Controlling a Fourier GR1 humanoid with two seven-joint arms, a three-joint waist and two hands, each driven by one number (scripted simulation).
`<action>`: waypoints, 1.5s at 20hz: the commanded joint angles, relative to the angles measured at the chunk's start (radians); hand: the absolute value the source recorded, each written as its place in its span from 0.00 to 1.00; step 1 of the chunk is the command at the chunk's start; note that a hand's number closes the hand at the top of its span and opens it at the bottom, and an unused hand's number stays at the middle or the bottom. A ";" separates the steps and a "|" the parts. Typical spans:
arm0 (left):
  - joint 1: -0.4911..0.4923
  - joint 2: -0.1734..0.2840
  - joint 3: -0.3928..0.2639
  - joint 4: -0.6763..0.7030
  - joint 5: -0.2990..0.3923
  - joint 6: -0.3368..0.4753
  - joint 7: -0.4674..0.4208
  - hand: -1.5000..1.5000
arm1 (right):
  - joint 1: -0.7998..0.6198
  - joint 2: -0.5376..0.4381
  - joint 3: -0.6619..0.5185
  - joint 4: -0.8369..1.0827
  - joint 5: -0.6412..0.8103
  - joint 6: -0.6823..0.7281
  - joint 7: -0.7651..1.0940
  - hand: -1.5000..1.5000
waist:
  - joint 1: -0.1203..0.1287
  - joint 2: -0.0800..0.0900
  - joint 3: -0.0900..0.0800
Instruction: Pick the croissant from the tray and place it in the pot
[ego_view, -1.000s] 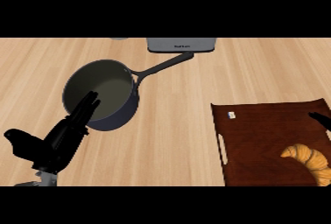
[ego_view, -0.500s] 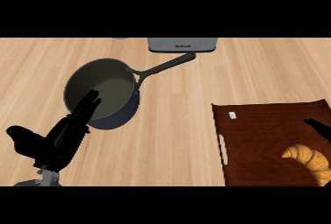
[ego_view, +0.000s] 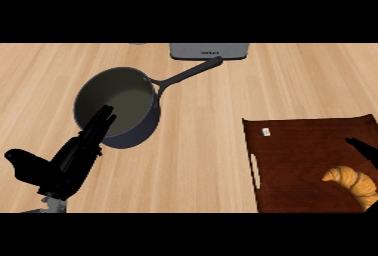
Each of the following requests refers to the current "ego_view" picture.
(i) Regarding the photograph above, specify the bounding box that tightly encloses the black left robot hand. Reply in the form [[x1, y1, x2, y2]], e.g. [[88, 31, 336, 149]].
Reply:
[[3, 104, 119, 202]]

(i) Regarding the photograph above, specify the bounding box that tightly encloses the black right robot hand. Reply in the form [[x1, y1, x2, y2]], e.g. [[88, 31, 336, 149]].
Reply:
[[345, 136, 378, 214]]

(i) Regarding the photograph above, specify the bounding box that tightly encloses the golden croissant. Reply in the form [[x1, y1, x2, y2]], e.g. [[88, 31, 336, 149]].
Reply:
[[321, 165, 378, 212]]

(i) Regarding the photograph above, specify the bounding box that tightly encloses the brown wooden tray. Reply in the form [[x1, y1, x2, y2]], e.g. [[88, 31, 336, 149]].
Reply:
[[241, 113, 378, 214]]

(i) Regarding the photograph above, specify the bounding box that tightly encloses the grey appliance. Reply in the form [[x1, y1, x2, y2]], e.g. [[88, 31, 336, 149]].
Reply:
[[169, 43, 252, 61]]

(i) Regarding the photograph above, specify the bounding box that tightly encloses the dark grey long-handled pot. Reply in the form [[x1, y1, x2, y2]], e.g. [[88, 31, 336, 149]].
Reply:
[[73, 55, 225, 150]]

